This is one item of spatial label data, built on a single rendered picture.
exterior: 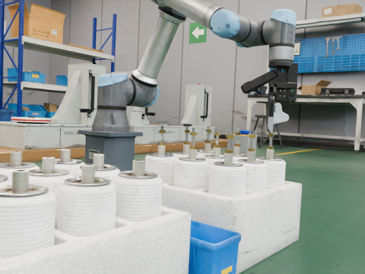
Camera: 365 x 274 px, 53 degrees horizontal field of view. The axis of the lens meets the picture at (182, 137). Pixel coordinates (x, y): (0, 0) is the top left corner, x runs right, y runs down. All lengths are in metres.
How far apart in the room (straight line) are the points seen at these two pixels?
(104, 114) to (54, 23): 5.05
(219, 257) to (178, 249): 0.10
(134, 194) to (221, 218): 0.29
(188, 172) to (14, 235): 0.55
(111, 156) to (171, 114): 6.08
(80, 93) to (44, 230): 2.87
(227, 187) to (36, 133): 2.21
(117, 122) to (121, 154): 0.13
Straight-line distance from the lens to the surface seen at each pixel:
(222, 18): 1.09
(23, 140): 2.94
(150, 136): 3.81
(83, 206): 0.60
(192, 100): 4.75
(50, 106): 6.42
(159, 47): 1.49
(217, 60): 6.96
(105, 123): 1.44
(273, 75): 1.15
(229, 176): 0.92
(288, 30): 1.16
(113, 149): 1.41
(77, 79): 3.39
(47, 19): 6.37
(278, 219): 1.09
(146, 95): 1.54
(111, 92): 1.45
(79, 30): 9.84
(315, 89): 5.62
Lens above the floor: 0.37
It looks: 3 degrees down
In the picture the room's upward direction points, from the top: 3 degrees clockwise
